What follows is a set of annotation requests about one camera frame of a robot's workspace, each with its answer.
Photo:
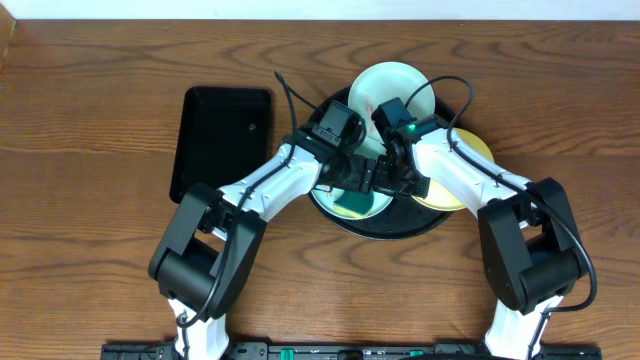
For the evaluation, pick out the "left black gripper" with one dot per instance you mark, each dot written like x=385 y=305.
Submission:
x=364 y=175

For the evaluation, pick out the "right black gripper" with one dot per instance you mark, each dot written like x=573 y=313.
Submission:
x=381 y=184

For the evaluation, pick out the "light green plate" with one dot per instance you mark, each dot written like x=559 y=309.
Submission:
x=325 y=200
x=378 y=84

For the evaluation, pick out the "green yellow scrub sponge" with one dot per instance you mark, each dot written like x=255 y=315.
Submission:
x=353 y=205

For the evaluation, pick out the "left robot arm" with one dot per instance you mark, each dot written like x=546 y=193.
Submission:
x=205 y=256

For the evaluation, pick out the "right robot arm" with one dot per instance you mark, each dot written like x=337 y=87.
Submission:
x=532 y=253

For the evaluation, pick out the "black round tray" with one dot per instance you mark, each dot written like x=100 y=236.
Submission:
x=401 y=218

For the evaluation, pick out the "black rectangular tray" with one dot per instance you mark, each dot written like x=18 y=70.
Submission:
x=225 y=134

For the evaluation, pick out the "yellow plate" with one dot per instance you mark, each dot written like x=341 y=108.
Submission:
x=438 y=197

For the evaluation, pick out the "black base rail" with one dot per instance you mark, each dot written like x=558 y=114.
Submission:
x=264 y=351

